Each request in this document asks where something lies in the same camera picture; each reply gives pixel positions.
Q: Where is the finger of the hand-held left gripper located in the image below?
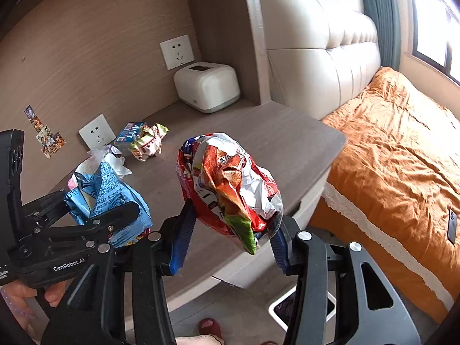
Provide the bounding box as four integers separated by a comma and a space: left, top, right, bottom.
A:
43, 201, 141, 248
22, 189, 78, 223

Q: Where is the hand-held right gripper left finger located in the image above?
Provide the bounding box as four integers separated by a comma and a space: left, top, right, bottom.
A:
41, 198, 197, 345

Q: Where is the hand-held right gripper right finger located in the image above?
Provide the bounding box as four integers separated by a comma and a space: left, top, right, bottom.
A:
269, 216, 421, 345

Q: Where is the blue snack bag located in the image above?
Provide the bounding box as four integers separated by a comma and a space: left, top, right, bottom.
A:
64, 162, 153, 248

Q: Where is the white trash bin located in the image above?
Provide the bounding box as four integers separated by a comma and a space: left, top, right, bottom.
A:
269, 289, 336, 333

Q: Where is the red snack bag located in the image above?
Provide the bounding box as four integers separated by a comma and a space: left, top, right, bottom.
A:
176, 132, 284, 256

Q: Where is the person's left hand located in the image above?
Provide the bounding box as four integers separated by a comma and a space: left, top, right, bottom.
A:
2, 281, 70, 317

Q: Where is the white plastic bag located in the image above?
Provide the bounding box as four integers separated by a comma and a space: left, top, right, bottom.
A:
86, 145, 133, 180

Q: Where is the crumpled green yellow wrapper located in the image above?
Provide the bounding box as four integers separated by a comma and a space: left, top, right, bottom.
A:
130, 124, 169, 162

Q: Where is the blue tissue packet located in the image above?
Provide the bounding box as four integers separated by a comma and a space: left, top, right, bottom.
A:
114, 121, 146, 156

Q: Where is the red slipper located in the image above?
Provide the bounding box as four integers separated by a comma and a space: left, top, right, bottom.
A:
199, 318, 223, 336

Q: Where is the person's foot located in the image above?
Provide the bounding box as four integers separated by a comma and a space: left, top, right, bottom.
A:
176, 334, 223, 345

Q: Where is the bed with orange cover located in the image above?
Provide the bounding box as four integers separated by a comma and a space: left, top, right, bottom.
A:
309, 66, 460, 326

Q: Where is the white tissue box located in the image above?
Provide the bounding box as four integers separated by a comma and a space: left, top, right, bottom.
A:
174, 62, 241, 114

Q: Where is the black phone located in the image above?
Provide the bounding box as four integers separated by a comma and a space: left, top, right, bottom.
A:
447, 210, 458, 244

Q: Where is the beige padded headboard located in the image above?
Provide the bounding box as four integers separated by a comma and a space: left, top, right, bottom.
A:
255, 0, 382, 121

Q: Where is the teal curtain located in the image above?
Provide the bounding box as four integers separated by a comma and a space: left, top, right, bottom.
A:
358, 0, 403, 70

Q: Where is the black framed window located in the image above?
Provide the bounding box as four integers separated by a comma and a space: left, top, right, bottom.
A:
408, 0, 460, 80

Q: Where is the cluster of wall stickers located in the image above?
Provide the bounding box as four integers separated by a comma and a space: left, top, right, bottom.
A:
24, 105, 67, 159

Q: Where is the white wall socket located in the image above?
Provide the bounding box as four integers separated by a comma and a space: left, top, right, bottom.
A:
160, 35, 195, 70
78, 114, 116, 150

